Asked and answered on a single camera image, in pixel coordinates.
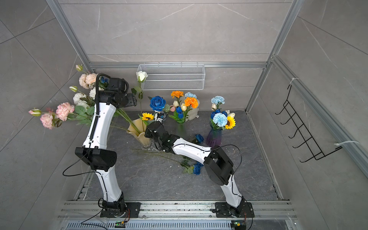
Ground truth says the light blue carnation upper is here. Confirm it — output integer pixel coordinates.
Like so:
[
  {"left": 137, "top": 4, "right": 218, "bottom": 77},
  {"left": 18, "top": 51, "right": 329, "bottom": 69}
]
[{"left": 211, "top": 96, "right": 225, "bottom": 104}]

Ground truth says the light blue carnation middle vase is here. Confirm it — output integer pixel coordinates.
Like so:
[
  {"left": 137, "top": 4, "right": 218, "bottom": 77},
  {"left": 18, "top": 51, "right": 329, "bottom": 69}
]
[{"left": 185, "top": 92, "right": 197, "bottom": 99}]

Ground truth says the light blue carnation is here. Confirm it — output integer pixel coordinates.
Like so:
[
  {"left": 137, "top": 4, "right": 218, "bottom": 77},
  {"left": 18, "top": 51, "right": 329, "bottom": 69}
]
[
  {"left": 211, "top": 96, "right": 225, "bottom": 104},
  {"left": 212, "top": 113, "right": 228, "bottom": 127}
]

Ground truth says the light blue carnation lower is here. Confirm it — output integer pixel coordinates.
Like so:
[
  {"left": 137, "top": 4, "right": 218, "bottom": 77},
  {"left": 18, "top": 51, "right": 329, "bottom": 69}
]
[{"left": 212, "top": 113, "right": 228, "bottom": 127}]

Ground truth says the blue rose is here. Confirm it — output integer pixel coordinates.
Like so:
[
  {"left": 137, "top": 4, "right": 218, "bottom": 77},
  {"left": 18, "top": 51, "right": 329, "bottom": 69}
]
[
  {"left": 100, "top": 76, "right": 109, "bottom": 84},
  {"left": 132, "top": 149, "right": 204, "bottom": 175},
  {"left": 150, "top": 96, "right": 166, "bottom": 112}
]

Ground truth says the black wire hook rack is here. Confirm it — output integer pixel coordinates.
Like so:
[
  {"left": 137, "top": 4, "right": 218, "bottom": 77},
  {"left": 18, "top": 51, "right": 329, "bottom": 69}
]
[{"left": 275, "top": 85, "right": 343, "bottom": 163}]

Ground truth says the pink rose lower left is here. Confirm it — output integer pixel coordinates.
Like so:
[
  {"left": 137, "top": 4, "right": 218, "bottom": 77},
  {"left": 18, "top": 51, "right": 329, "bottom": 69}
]
[{"left": 40, "top": 113, "right": 54, "bottom": 130}]

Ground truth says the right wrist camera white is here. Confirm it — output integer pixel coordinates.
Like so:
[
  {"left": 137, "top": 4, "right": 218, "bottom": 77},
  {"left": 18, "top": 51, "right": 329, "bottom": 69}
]
[{"left": 154, "top": 111, "right": 167, "bottom": 123}]

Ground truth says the pink rose middle left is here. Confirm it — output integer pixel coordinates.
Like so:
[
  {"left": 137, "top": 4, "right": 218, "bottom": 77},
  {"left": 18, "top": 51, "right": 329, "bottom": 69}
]
[{"left": 56, "top": 103, "right": 75, "bottom": 121}]

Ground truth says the white rose centre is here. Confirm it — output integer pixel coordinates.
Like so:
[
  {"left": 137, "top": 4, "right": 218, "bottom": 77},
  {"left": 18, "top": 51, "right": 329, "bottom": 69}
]
[{"left": 89, "top": 87, "right": 96, "bottom": 100}]

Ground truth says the pink rose bud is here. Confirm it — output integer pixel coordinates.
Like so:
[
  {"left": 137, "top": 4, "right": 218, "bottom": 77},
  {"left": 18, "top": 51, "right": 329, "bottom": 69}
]
[{"left": 28, "top": 109, "right": 42, "bottom": 117}]

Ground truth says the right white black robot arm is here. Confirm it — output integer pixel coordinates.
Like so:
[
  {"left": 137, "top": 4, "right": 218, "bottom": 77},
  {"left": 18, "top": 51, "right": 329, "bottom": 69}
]
[{"left": 145, "top": 121, "right": 255, "bottom": 219}]

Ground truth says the yellow wavy glass vase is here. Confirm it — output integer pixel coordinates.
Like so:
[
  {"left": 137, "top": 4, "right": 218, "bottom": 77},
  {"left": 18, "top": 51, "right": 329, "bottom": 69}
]
[{"left": 127, "top": 118, "right": 151, "bottom": 150}]

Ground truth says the small yellow sunflower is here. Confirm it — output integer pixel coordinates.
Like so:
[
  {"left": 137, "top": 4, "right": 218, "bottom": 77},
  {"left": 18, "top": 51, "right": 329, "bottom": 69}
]
[{"left": 141, "top": 113, "right": 154, "bottom": 121}]

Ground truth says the orange carnation large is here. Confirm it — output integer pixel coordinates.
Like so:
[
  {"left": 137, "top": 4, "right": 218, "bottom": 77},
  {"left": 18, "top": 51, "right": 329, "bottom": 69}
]
[{"left": 185, "top": 97, "right": 199, "bottom": 108}]

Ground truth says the pink rose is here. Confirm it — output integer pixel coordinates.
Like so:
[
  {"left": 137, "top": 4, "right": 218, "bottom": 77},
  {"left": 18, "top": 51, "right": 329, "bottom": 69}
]
[
  {"left": 56, "top": 103, "right": 75, "bottom": 121},
  {"left": 40, "top": 113, "right": 54, "bottom": 130}
]

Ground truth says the peach rose pair top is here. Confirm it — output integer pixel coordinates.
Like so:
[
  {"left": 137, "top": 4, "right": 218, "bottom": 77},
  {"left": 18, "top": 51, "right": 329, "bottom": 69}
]
[{"left": 79, "top": 73, "right": 97, "bottom": 89}]

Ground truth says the white rose tall stem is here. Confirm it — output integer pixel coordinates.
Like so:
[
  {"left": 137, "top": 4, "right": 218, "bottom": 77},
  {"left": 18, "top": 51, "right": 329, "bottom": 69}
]
[{"left": 136, "top": 71, "right": 148, "bottom": 82}]

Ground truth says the purple glass vase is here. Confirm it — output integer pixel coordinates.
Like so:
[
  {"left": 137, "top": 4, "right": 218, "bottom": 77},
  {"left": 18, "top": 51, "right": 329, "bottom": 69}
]
[{"left": 206, "top": 128, "right": 222, "bottom": 147}]

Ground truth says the orange carnation small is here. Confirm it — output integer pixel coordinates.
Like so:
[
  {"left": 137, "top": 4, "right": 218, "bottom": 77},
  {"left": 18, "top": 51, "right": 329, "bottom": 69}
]
[{"left": 171, "top": 91, "right": 184, "bottom": 98}]

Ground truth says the yellow sunflower purple vase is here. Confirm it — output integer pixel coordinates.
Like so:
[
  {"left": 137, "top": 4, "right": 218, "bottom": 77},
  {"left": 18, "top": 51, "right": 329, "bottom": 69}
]
[{"left": 225, "top": 116, "right": 236, "bottom": 129}]

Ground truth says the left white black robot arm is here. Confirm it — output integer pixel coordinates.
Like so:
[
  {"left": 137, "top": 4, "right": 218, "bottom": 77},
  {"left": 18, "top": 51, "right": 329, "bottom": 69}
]
[{"left": 75, "top": 74, "right": 137, "bottom": 218}]

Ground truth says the metal base rail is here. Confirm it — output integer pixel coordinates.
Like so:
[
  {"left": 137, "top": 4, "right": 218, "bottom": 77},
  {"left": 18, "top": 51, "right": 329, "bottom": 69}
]
[{"left": 56, "top": 200, "right": 301, "bottom": 230}]

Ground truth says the black corrugated cable conduit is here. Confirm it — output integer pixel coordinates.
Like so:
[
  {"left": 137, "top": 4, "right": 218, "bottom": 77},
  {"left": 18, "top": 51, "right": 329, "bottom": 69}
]
[{"left": 87, "top": 73, "right": 111, "bottom": 144}]

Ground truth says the small white rose left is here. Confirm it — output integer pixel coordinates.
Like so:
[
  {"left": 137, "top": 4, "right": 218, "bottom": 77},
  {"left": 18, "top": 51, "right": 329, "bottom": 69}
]
[{"left": 73, "top": 93, "right": 86, "bottom": 105}]

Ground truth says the clear green glass vase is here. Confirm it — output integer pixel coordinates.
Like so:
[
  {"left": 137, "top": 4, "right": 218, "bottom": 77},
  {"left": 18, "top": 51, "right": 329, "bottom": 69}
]
[{"left": 175, "top": 123, "right": 187, "bottom": 138}]

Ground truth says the blue rose top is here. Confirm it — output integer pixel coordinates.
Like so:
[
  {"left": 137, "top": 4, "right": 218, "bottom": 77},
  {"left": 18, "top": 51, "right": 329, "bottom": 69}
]
[{"left": 100, "top": 76, "right": 109, "bottom": 84}]

